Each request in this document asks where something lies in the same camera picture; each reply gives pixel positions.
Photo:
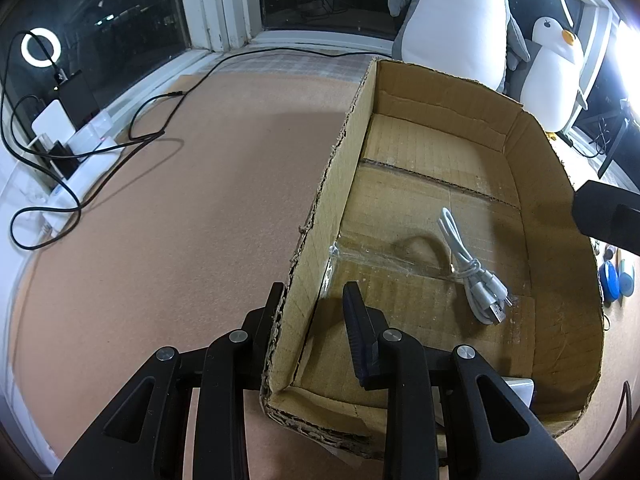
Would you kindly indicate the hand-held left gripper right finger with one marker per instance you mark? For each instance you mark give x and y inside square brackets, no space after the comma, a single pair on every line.
[357,340]

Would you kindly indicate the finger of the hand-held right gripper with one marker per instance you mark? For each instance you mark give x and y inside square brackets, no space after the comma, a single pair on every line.
[610,215]

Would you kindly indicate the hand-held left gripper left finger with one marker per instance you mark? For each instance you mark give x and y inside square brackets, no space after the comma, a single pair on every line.
[255,330]

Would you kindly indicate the blue round tape measure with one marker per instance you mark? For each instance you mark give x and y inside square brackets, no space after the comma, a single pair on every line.
[610,282]

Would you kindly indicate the brown cardboard box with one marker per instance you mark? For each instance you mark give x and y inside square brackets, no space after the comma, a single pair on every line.
[400,200]

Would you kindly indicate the white charger adapter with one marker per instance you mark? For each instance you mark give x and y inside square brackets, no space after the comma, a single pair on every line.
[520,390]

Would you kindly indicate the small penguin plush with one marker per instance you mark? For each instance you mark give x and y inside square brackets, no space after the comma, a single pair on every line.
[550,85]

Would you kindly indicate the white power strip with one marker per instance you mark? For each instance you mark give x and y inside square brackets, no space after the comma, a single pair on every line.
[92,165]

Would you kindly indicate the large penguin plush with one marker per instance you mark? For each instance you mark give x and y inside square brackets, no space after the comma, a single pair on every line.
[455,15]

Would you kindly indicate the black plug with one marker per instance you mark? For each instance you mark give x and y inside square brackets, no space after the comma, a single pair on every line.
[62,160]

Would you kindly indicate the checked floor mat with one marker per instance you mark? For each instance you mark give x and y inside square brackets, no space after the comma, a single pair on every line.
[300,66]

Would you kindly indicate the white power adapter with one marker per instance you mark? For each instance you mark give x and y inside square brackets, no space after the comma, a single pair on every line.
[52,120]

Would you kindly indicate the black power adapter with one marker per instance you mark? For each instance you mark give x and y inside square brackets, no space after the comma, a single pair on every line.
[75,97]

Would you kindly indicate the white window frame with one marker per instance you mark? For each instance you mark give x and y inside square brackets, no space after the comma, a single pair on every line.
[215,5]

